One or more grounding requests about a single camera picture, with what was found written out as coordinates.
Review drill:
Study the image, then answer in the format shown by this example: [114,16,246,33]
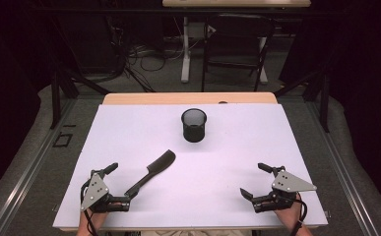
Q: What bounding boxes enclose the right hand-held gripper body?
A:
[251,166,318,214]

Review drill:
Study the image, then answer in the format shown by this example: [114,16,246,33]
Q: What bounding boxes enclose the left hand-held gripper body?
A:
[80,169,132,213]

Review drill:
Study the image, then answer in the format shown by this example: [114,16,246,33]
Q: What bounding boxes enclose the black plastic comb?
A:
[124,148,177,200]

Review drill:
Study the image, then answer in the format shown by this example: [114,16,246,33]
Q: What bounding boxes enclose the black mesh pen cup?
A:
[180,107,208,144]

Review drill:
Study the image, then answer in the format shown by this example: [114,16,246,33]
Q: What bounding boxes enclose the person's left hand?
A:
[79,202,123,230]

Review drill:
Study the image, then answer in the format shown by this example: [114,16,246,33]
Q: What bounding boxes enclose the person's right hand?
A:
[274,193,303,230]

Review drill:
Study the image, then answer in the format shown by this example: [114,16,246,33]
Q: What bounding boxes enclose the white board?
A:
[52,102,330,230]

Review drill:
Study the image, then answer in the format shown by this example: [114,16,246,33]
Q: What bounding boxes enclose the light wooden table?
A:
[59,91,320,233]

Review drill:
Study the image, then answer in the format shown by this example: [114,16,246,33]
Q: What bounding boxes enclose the white-legged background desk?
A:
[161,0,312,85]

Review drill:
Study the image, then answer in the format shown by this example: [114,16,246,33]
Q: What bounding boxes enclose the black folding chair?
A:
[201,13,277,93]

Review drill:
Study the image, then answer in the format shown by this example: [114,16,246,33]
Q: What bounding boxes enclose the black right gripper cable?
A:
[289,196,309,236]

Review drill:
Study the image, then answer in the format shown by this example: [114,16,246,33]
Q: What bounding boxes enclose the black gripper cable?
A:
[289,196,309,236]
[80,180,99,236]

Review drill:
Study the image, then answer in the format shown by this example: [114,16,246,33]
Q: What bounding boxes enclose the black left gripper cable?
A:
[80,180,99,236]

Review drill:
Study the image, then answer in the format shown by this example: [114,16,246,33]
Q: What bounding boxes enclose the aluminium floor rail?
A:
[0,97,78,236]
[304,97,380,236]

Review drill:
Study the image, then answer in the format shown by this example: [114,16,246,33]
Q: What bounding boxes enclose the black metal frame stand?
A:
[49,63,113,131]
[272,70,331,134]

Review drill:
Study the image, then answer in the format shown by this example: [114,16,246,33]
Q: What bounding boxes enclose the tangle of floor cables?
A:
[110,19,186,93]

